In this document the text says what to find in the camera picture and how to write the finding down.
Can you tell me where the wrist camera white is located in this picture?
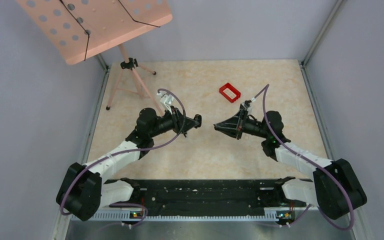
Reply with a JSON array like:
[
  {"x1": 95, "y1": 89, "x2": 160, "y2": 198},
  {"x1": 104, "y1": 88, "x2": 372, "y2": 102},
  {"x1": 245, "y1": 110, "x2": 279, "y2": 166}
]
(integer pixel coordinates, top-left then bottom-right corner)
[
  {"x1": 156, "y1": 91, "x2": 175, "y2": 114},
  {"x1": 240, "y1": 99, "x2": 253, "y2": 116}
]

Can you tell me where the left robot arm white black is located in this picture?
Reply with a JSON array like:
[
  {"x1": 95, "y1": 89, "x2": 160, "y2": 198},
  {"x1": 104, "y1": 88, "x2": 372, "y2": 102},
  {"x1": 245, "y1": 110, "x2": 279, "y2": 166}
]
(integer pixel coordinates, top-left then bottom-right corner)
[{"x1": 56, "y1": 106, "x2": 202, "y2": 221}]

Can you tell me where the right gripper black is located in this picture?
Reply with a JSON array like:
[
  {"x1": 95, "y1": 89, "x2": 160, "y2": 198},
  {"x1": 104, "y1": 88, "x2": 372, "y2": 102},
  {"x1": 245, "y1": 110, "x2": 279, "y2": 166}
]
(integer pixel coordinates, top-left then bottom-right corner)
[{"x1": 215, "y1": 108, "x2": 270, "y2": 140}]

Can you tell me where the red plastic tray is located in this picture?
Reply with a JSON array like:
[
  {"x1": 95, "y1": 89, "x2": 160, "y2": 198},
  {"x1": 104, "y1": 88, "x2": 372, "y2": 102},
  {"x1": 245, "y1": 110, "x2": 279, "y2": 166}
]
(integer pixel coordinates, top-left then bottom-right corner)
[{"x1": 218, "y1": 82, "x2": 241, "y2": 103}]

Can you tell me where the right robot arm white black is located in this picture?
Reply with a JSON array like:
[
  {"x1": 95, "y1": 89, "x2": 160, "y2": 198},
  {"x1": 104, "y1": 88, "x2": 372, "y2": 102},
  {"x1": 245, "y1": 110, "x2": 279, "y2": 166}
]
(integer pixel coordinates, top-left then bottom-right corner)
[{"x1": 214, "y1": 108, "x2": 368, "y2": 220}]

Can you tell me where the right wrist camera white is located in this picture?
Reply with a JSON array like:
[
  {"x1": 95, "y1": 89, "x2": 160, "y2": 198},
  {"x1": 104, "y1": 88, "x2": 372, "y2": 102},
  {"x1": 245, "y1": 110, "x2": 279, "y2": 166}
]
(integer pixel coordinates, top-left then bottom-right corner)
[{"x1": 240, "y1": 99, "x2": 253, "y2": 116}]

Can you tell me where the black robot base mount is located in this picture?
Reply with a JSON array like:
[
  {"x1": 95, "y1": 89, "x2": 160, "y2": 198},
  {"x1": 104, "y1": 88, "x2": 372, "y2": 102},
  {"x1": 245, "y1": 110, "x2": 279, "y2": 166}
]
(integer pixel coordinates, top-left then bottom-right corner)
[{"x1": 123, "y1": 178, "x2": 307, "y2": 219}]

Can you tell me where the pink music stand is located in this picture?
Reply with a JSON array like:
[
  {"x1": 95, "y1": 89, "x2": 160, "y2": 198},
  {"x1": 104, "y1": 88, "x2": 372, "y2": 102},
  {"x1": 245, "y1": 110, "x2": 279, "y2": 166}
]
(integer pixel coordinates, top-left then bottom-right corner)
[{"x1": 15, "y1": 0, "x2": 174, "y2": 111}]

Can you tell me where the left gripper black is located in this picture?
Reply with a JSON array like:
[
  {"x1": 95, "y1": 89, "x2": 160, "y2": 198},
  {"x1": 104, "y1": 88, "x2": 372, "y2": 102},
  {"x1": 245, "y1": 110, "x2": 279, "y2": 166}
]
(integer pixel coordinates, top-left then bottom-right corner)
[{"x1": 149, "y1": 105, "x2": 199, "y2": 138}]

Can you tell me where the black earbud charging case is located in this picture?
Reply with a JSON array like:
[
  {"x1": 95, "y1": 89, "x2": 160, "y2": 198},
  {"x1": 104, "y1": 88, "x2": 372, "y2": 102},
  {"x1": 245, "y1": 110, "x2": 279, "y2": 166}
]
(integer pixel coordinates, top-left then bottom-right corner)
[{"x1": 193, "y1": 114, "x2": 202, "y2": 129}]

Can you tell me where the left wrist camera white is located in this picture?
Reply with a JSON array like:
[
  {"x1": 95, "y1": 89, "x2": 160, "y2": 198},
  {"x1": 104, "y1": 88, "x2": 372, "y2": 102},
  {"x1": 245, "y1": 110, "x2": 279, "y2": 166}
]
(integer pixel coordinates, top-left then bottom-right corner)
[{"x1": 156, "y1": 91, "x2": 175, "y2": 114}]

